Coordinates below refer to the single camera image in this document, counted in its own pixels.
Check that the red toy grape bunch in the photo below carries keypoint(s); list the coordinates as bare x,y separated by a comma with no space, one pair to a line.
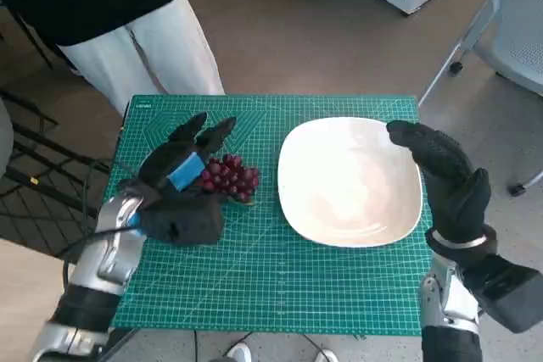
231,177

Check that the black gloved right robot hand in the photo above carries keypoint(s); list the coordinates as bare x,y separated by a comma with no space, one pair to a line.
454,192

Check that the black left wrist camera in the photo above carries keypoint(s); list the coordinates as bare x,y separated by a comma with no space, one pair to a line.
186,222

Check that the white shoe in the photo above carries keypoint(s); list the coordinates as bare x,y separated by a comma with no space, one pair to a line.
239,352
326,356

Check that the blue-grey mesh chair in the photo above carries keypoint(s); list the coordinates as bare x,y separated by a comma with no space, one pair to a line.
513,40

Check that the white square plate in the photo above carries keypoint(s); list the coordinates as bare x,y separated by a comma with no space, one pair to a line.
348,179

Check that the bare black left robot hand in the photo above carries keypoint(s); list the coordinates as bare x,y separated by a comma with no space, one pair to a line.
169,163

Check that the green cutting mat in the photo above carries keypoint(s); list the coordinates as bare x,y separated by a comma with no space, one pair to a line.
263,260

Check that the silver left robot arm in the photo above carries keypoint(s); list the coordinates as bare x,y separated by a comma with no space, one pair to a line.
110,252

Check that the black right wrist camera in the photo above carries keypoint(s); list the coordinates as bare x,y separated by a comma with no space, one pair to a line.
505,292

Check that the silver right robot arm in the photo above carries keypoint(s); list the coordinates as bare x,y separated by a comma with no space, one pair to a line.
451,311

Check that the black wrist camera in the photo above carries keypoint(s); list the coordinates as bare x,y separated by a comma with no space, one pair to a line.
186,222
505,292

